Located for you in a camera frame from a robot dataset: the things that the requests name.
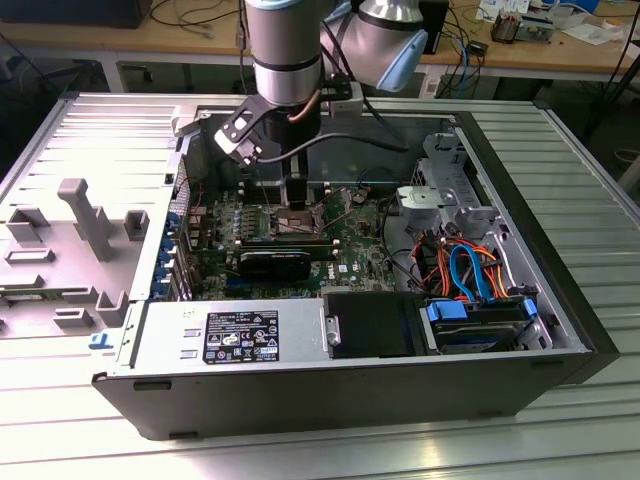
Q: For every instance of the black equipment box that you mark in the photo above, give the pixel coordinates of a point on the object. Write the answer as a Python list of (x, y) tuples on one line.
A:
[(75, 12)]

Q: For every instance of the silver round-top bracket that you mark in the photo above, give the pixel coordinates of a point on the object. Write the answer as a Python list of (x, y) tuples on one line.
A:
[(420, 197)]

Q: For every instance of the grey metal drive cage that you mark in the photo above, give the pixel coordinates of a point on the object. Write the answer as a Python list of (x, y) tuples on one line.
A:
[(440, 170)]

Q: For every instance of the black upright box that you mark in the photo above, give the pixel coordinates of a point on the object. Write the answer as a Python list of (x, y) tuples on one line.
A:
[(439, 30)]

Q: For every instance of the grey round bin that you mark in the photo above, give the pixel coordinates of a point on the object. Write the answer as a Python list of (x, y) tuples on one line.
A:
[(627, 157)]

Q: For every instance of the white paper sheet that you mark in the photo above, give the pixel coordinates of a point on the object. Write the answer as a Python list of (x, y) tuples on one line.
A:
[(595, 32)]

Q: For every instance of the black graphics card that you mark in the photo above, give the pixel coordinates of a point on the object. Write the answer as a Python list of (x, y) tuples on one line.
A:
[(275, 265)]

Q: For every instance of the CPU socket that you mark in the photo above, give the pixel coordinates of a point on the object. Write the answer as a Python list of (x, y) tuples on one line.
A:
[(292, 224)]

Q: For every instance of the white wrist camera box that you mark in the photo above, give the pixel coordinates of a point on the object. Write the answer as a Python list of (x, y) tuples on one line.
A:
[(345, 106), (235, 137)]

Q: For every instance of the hard disk in blue carrier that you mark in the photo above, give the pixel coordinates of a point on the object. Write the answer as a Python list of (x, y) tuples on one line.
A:
[(475, 336)]

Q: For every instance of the silver CPU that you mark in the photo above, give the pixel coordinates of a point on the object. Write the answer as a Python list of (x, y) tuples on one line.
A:
[(296, 205)]

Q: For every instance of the silver power supply unit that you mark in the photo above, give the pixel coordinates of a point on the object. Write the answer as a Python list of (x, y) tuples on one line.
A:
[(165, 340)]

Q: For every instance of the small black device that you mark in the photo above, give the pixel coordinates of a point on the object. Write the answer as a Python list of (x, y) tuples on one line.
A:
[(477, 48)]

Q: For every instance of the wooden workbench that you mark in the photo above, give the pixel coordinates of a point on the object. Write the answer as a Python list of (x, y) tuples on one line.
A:
[(75, 40)]

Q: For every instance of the grey parts rack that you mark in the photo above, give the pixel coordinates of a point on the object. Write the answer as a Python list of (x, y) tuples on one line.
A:
[(100, 240)]

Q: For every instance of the green motherboard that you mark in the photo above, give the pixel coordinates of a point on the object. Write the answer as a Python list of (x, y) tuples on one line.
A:
[(360, 250)]

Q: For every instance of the brown transformer block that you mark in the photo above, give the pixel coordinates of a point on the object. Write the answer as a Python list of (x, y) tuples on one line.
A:
[(505, 30)]

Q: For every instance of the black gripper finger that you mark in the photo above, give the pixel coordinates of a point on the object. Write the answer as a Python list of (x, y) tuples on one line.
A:
[(295, 187)]

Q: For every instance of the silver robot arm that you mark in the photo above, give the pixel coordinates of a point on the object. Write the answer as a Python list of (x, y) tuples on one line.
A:
[(285, 50)]

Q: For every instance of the silver coin cell battery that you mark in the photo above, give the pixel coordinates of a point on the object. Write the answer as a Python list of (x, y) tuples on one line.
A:
[(359, 196)]

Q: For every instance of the black RAM slot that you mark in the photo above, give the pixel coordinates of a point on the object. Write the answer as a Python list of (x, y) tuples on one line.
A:
[(277, 197), (277, 192), (277, 187)]

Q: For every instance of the black PC case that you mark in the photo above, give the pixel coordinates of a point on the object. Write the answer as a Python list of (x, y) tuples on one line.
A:
[(300, 400)]

